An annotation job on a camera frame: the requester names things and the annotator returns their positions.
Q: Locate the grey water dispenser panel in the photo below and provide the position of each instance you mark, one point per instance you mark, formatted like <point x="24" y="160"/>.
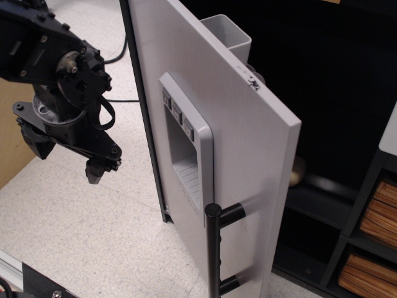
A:
<point x="191" y="147"/>

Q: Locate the upper woven storage basket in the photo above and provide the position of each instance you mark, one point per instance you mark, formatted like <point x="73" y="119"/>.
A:
<point x="379" y="220"/>

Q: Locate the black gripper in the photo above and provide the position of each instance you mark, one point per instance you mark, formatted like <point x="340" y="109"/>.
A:
<point x="41" y="131"/>

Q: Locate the white countertop edge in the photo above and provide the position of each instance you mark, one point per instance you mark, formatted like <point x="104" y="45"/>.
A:
<point x="388" y="142"/>

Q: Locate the lower woven storage basket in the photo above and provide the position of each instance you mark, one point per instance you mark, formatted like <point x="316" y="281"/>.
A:
<point x="367" y="278"/>

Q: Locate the grey door shelf bin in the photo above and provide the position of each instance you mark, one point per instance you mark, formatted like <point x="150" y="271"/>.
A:
<point x="230" y="35"/>

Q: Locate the grey toy fridge door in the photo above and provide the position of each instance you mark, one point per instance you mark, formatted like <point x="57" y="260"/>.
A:
<point x="255" y="136"/>

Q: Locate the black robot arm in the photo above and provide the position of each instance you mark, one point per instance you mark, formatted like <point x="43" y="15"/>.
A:
<point x="69" y="81"/>

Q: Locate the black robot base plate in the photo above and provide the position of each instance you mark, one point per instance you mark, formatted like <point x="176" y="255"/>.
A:
<point x="28" y="282"/>

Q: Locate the dark grey fridge cabinet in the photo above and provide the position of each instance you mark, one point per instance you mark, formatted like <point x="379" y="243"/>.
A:
<point x="333" y="64"/>

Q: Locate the round beige toy food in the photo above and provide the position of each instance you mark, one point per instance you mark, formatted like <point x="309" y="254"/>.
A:
<point x="298" y="171"/>

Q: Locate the light wooden board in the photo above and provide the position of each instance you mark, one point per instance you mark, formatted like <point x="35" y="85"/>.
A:
<point x="15" y="154"/>

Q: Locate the woven storage basket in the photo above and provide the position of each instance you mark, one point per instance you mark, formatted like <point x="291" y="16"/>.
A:
<point x="367" y="278"/>
<point x="379" y="220"/>

